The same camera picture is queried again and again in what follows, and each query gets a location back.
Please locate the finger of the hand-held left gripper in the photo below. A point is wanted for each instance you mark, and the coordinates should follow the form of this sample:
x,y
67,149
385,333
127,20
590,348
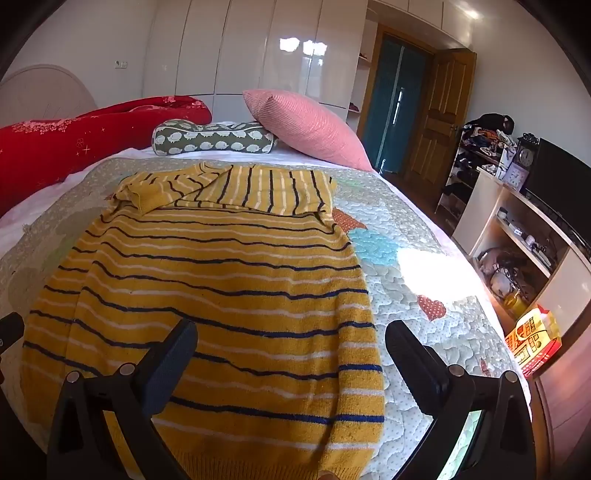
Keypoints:
x,y
9,330

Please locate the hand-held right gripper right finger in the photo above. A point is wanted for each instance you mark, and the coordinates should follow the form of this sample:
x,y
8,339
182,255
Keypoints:
x,y
414,364

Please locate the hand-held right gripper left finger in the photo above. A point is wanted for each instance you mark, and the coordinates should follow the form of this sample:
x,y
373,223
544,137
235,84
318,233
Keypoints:
x,y
167,369

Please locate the yellow striped knit sweater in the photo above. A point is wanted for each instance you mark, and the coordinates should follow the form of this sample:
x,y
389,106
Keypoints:
x,y
207,286

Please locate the pile of clothes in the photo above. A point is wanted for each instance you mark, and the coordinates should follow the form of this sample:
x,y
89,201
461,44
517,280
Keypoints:
x,y
489,129

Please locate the yellow and red box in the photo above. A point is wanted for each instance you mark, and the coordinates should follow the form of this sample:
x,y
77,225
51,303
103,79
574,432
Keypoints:
x,y
535,341

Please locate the quilted patchwork blanket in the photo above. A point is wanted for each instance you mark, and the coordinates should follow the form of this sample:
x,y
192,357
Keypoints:
x,y
69,217

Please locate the white television cabinet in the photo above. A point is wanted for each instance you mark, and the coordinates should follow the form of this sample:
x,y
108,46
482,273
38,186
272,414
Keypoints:
x,y
485,203

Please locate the shoe rack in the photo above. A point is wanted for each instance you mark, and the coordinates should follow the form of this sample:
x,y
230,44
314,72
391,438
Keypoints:
x,y
461,184

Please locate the red floral duvet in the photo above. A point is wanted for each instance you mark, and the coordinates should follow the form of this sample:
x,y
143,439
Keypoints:
x,y
69,138

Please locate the white bed sheet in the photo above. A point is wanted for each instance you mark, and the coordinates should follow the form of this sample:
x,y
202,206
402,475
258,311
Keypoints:
x,y
115,154

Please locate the small pink clock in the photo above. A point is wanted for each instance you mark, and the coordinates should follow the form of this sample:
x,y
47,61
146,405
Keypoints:
x,y
517,177

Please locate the black television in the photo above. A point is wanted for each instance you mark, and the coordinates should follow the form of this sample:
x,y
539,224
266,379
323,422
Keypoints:
x,y
558,180

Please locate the green sheep-print bolster pillow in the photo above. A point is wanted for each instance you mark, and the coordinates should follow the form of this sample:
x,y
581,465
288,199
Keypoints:
x,y
207,138

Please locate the ornate dark table clock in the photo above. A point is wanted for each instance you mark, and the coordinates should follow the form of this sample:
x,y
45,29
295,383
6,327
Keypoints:
x,y
526,154

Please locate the pale pink headboard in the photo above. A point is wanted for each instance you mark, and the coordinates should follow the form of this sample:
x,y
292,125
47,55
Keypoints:
x,y
46,87

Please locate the wooden panel door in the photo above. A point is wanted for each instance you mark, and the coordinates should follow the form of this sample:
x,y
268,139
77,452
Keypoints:
x,y
438,115

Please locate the glossy white wardrobe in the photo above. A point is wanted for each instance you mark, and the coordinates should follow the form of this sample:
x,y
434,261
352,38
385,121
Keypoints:
x,y
231,46

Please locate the wooden door frame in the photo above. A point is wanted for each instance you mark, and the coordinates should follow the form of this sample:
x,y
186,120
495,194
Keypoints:
x,y
371,92

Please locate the white wall socket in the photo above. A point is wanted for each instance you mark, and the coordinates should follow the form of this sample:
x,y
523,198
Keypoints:
x,y
120,63

